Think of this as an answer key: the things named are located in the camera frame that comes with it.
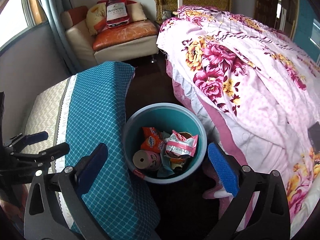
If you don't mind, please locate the white blue wrapper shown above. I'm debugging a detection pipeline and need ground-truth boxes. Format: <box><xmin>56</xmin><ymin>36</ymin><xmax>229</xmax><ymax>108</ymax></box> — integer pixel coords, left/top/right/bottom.
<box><xmin>157</xmin><ymin>153</ymin><xmax>174</xmax><ymax>178</ymax></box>

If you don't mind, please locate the orange seat cushion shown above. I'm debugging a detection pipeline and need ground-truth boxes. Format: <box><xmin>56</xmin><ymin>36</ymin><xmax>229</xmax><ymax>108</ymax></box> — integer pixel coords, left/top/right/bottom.
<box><xmin>92</xmin><ymin>20</ymin><xmax>158</xmax><ymax>51</ymax></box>

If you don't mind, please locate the pink silver snack wrapper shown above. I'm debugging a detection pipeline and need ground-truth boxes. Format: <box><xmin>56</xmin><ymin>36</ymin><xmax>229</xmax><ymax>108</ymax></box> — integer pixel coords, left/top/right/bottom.
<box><xmin>165</xmin><ymin>130</ymin><xmax>199</xmax><ymax>159</ymax></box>

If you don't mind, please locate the red Hennessy gift bag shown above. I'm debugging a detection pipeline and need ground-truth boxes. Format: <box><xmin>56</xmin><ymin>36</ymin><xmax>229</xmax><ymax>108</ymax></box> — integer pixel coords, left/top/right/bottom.
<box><xmin>106</xmin><ymin>0</ymin><xmax>130</xmax><ymax>28</ymax></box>

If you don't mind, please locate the pink cartoon paper cup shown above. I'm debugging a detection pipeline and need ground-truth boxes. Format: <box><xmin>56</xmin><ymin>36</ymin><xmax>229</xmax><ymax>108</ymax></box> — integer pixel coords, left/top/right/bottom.
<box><xmin>132</xmin><ymin>150</ymin><xmax>162</xmax><ymax>170</ymax></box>

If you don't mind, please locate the teal patterned mattress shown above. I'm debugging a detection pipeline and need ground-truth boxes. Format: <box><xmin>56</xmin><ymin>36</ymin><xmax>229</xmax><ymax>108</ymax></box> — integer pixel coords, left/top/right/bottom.
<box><xmin>24</xmin><ymin>62</ymin><xmax>160</xmax><ymax>239</ymax></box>

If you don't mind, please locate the pink floral quilt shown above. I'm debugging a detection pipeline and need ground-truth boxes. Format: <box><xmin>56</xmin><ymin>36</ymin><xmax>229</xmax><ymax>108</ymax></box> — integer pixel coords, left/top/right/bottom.
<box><xmin>157</xmin><ymin>6</ymin><xmax>319</xmax><ymax>237</ymax></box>

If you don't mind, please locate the teal plastic trash bin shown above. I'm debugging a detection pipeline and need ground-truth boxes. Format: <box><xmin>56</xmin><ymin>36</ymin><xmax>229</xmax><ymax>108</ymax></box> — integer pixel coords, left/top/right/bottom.
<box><xmin>122</xmin><ymin>103</ymin><xmax>207</xmax><ymax>184</ymax></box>

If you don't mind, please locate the cream leather armchair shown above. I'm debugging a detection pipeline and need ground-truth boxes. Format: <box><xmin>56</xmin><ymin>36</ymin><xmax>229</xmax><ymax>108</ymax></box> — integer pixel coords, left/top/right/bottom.
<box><xmin>60</xmin><ymin>0</ymin><xmax>158</xmax><ymax>69</ymax></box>

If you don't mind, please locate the yellow plush pillow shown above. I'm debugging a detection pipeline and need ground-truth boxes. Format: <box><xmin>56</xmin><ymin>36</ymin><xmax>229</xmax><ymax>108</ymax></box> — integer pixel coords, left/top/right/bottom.
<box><xmin>86</xmin><ymin>3</ymin><xmax>106</xmax><ymax>36</ymax></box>

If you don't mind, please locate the teal glass wardrobe door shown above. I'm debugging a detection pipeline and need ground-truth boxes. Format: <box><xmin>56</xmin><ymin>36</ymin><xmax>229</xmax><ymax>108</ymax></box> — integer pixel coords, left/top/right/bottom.
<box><xmin>293</xmin><ymin>0</ymin><xmax>319</xmax><ymax>63</ymax></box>

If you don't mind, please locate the orange Ovaltine packet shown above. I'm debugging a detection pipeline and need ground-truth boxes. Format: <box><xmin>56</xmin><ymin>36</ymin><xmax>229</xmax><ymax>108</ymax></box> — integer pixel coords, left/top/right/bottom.
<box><xmin>140</xmin><ymin>127</ymin><xmax>164</xmax><ymax>153</ymax></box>

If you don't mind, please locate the grey window curtain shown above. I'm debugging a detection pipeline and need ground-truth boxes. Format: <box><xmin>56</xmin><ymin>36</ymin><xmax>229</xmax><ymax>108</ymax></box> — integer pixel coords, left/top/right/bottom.
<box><xmin>39</xmin><ymin>0</ymin><xmax>82</xmax><ymax>75</ymax></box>

